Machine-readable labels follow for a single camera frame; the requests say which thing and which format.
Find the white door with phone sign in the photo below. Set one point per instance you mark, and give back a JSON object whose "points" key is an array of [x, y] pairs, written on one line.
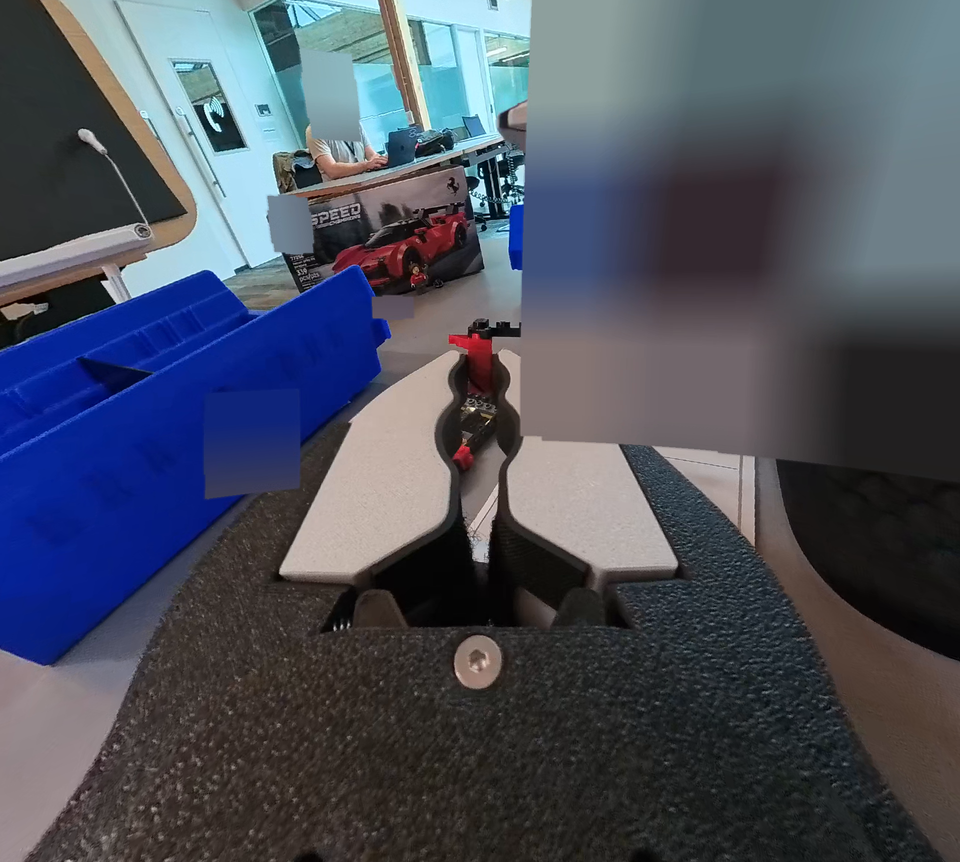
{"points": [[225, 202]]}

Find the black bag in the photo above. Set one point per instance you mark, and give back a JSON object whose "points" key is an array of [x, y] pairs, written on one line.
{"points": [[435, 144]]}

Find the lego instruction booklet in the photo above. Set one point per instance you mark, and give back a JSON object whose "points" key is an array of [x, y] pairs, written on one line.
{"points": [[705, 495]]}

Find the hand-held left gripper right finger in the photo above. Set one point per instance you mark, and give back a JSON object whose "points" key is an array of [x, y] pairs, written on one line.
{"points": [[592, 517]]}

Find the lego minifigure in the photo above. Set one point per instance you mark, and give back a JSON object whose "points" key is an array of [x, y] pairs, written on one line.
{"points": [[420, 277]]}

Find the black desk divider panel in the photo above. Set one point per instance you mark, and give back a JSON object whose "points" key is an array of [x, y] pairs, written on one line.
{"points": [[60, 150]]}

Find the chair with draped jacket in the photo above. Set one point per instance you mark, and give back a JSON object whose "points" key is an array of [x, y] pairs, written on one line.
{"points": [[296, 172]]}

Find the blue plastic storage bin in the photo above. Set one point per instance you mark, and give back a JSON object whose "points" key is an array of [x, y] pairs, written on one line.
{"points": [[516, 240]]}

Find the long office desk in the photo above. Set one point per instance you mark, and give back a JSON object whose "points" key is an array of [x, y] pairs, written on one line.
{"points": [[375, 174]]}

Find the small red lego subassembly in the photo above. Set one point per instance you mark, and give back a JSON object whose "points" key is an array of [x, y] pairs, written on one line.
{"points": [[480, 360]]}

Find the white divider clamp bar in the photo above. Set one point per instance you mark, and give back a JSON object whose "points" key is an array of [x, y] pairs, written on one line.
{"points": [[75, 251]]}

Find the dark open laptop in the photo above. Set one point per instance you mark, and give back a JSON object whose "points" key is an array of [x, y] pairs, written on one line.
{"points": [[401, 146]]}

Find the black L-shaped lego plate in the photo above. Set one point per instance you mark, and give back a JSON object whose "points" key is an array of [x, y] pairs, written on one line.
{"points": [[480, 330]]}

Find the blue plastic bin with divider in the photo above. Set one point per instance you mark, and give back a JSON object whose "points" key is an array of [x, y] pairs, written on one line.
{"points": [[112, 427]]}

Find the lego set box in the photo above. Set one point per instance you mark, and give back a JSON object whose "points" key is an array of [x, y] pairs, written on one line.
{"points": [[390, 247]]}

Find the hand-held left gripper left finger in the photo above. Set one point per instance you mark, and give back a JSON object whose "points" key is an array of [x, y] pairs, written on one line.
{"points": [[375, 495]]}

